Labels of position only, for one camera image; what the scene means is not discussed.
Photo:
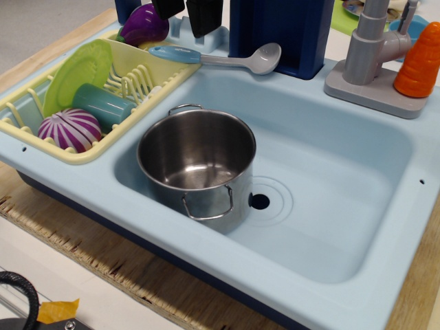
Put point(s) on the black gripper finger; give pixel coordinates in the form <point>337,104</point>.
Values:
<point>205,16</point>
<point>168,8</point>

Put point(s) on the grey ladle blue handle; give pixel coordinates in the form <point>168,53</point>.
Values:
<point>263,61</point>

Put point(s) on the stainless steel pot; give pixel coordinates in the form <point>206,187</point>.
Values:
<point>199,163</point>

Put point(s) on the purple toy eggplant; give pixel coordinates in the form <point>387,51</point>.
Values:
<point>143,25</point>

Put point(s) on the light blue utensil holder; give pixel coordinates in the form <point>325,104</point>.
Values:
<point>180,33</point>

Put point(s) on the green plastic plate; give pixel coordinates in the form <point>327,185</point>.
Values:
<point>89,64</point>

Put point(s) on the dark blue water tank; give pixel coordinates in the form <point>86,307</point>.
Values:
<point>301,28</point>

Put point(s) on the yellow dish rack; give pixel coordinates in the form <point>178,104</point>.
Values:
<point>135,75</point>

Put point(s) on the teal plastic cup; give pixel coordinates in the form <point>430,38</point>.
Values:
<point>107,108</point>

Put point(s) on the green mat in background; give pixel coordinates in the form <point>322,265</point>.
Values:
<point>342,20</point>

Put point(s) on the purple white toy onion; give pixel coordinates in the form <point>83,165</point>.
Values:
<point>71,128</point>

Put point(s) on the grey toy faucet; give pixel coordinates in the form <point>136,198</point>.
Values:
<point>360,78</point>

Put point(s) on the blue bowl in background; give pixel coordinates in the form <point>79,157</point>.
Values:
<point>415,28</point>

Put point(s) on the orange toy carrot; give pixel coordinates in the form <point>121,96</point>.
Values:
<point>418,74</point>

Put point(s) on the light blue toy sink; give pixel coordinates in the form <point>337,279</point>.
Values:
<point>350,193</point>

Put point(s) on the yellow tape piece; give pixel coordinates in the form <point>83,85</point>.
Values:
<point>51,312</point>

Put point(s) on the dark blue corner post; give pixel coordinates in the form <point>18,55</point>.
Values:
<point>124,8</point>

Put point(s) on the black metal bracket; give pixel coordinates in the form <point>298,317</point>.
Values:
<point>19,323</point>

